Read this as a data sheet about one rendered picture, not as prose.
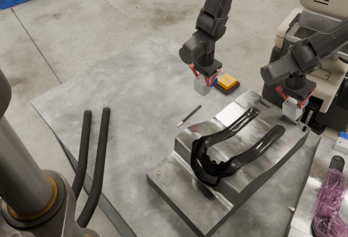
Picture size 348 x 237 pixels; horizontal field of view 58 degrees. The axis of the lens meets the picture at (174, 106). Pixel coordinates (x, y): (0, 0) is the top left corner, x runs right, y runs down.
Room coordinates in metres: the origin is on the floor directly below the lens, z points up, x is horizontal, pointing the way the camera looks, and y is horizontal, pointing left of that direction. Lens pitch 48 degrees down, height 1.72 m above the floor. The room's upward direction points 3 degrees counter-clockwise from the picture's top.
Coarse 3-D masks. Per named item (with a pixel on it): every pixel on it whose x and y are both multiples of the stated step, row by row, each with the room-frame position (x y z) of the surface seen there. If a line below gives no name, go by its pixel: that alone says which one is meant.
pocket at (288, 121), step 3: (282, 117) 0.68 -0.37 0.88; (285, 117) 0.69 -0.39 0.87; (288, 117) 0.68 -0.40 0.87; (282, 120) 0.68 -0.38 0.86; (285, 120) 0.68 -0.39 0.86; (288, 120) 0.68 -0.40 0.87; (291, 120) 0.67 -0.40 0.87; (285, 123) 0.67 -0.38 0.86; (288, 123) 0.67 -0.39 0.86; (291, 123) 0.66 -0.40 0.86; (294, 123) 0.66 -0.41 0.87; (297, 123) 0.65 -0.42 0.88; (291, 126) 0.65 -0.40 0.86; (294, 126) 0.65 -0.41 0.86
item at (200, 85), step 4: (220, 72) 0.86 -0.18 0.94; (200, 76) 0.82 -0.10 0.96; (216, 76) 0.84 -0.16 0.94; (196, 80) 0.80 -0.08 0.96; (200, 80) 0.80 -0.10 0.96; (204, 80) 0.80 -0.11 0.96; (216, 80) 0.82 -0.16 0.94; (196, 84) 0.80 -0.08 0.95; (200, 84) 0.78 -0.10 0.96; (204, 84) 0.78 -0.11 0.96; (212, 84) 0.81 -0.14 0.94; (196, 88) 0.80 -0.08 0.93; (200, 88) 0.78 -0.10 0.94; (204, 88) 0.78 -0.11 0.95; (208, 88) 0.79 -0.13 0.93; (200, 92) 0.78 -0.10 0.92; (204, 92) 0.78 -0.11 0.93; (208, 92) 0.79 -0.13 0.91
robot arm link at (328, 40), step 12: (336, 24) 0.60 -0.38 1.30; (312, 36) 0.62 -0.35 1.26; (324, 36) 0.60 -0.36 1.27; (336, 36) 0.58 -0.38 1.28; (300, 48) 0.62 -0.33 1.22; (312, 48) 0.62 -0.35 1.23; (324, 48) 0.59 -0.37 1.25; (336, 48) 0.57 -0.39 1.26; (300, 60) 0.61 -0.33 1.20; (312, 60) 0.59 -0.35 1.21; (324, 60) 0.61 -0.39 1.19
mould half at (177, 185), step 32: (256, 96) 0.78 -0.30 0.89; (192, 128) 0.62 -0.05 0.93; (224, 128) 0.64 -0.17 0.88; (256, 128) 0.64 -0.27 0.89; (288, 128) 0.62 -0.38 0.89; (224, 160) 0.49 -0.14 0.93; (256, 160) 0.51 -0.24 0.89; (160, 192) 0.45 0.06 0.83; (192, 192) 0.43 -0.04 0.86; (224, 192) 0.41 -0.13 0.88; (192, 224) 0.34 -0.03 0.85
